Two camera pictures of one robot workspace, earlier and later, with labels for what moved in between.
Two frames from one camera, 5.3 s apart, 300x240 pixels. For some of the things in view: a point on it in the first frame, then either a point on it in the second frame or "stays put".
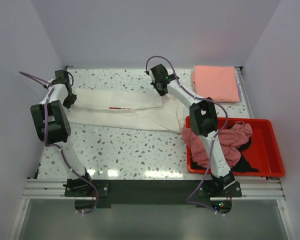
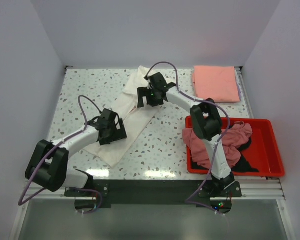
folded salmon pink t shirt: x=219 y=83 stays put
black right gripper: x=161 y=92 → x=144 y=92
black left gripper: x=68 y=104 → x=119 y=134
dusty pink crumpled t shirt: x=231 y=141 stays put
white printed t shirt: x=132 y=108 → x=136 y=120
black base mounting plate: x=214 y=194 stays put
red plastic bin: x=263 y=154 stays put
